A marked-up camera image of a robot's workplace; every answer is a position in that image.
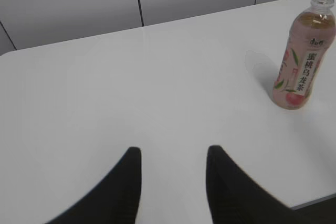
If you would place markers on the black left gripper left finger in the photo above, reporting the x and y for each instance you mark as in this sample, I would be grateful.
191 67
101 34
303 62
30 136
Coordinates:
115 199

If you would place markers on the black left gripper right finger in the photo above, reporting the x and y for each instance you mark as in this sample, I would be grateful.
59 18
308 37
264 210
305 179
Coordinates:
233 197

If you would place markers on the pink peach tea bottle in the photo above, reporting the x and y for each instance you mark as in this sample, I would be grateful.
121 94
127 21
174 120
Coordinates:
310 36

